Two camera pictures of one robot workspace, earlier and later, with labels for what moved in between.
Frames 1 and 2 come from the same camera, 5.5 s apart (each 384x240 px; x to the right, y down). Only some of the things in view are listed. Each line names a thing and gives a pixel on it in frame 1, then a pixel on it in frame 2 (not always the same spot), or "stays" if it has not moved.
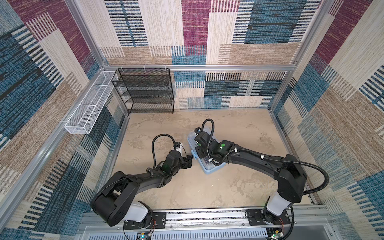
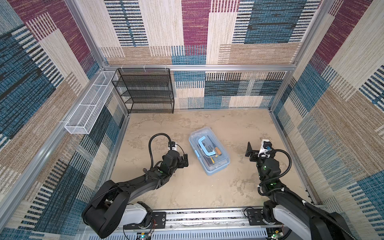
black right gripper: [199, 153] -> [254, 153]
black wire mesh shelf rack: [145, 89] stays
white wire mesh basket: [89, 103] stays
